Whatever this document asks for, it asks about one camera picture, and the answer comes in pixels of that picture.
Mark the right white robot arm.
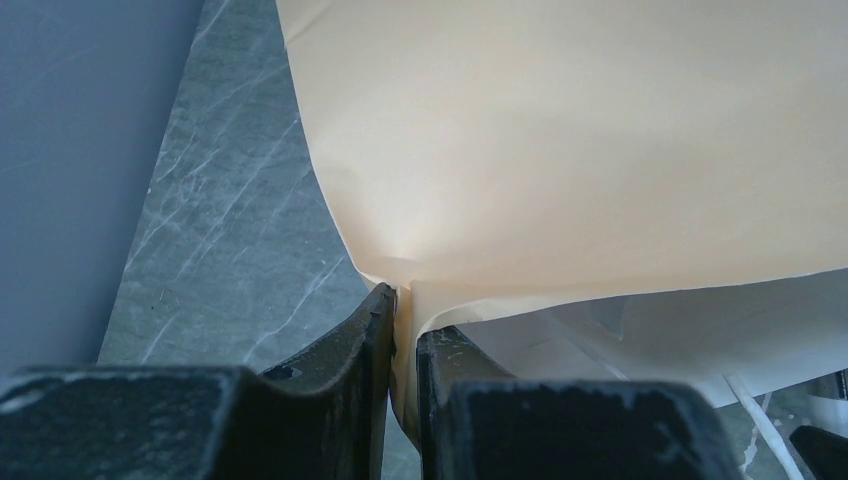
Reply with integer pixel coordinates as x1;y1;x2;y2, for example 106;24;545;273
790;369;847;480

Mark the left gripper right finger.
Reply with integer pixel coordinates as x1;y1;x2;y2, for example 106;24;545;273
416;327;740;479

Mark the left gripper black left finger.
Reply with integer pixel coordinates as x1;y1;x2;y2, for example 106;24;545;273
1;284;396;479

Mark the brown paper bag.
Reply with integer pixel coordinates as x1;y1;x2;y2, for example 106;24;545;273
274;0;848;480

